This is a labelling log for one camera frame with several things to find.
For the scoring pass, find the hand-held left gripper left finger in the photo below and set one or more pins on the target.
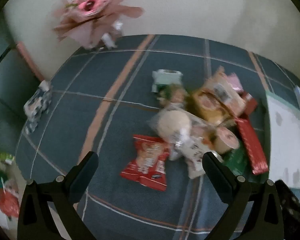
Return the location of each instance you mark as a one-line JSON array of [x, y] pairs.
[[86, 172]]

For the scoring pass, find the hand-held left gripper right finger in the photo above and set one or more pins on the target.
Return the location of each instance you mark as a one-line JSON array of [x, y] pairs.
[[215, 175]]

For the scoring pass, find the dark green snack packet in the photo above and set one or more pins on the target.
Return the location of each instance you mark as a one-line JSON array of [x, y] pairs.
[[236, 161]]

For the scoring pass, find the white packet with red print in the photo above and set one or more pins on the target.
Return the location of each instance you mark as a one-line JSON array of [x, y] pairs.
[[192, 152]]

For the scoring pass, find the beige pudding cup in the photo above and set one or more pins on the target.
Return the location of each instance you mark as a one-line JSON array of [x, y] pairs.
[[226, 140]]

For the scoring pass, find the red patterned wafer packet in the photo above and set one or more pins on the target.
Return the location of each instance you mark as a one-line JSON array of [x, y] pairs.
[[252, 147]]

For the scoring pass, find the red chip packet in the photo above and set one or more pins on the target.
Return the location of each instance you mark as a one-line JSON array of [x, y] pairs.
[[147, 162]]

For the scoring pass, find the white tray with green rim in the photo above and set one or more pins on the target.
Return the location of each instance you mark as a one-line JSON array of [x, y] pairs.
[[285, 142]]

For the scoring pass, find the clear bread bun packet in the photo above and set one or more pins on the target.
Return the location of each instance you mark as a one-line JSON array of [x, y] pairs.
[[170, 125]]

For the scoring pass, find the yellow snack packet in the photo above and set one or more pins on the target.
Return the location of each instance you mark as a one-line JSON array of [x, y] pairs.
[[210, 107]]

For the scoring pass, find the brown red snack packet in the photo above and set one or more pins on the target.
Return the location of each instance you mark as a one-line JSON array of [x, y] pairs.
[[250, 105]]

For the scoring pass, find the pale orange snack packet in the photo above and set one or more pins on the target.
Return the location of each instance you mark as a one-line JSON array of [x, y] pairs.
[[227, 90]]

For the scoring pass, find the pink snack packet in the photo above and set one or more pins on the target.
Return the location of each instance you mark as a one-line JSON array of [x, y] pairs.
[[235, 82]]

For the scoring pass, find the mint green snack packet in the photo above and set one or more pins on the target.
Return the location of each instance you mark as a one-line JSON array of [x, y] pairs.
[[165, 78]]

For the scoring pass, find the blue plaid bed sheet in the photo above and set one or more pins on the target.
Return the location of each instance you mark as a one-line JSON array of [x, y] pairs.
[[90, 120]]

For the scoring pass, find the red plastic bag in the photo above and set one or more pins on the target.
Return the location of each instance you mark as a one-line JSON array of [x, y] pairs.
[[8, 200]]

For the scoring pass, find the patterned tissue pack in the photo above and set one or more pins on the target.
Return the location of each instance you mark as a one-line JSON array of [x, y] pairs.
[[37, 105]]

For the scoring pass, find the green beige snack packet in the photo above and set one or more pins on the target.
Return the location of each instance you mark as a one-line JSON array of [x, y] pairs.
[[175, 96]]

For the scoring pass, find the white power strip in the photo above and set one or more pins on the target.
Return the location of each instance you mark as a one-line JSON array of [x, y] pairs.
[[299, 97]]

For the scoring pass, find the dark green panel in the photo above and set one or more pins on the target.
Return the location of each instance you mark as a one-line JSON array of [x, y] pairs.
[[7, 92]]

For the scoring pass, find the pink flower bouquet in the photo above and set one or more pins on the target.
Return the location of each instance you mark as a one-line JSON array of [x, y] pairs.
[[90, 17]]

